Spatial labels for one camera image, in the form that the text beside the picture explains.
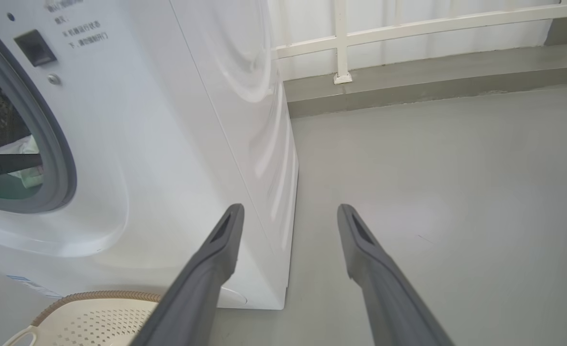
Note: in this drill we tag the black door latch slot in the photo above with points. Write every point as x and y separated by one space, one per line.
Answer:
35 48

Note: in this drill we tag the white metal railing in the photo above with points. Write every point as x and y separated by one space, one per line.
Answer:
341 38

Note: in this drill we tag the grey rubber door gasket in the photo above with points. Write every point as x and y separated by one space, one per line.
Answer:
57 158

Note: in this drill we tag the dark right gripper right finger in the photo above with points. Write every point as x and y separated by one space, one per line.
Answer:
389 293

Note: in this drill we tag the cream perforated basket brown rim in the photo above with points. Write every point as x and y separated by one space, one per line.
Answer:
86 322

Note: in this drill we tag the blue energy label sticker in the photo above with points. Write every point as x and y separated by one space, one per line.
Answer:
31 286

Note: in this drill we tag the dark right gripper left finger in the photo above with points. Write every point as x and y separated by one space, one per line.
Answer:
201 283

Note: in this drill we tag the red and white garment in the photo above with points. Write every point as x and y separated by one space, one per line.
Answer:
28 146

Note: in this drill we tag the round white filter cover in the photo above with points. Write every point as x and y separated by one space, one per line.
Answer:
233 296

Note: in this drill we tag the white front-load washing machine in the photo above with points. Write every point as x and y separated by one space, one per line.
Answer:
168 144

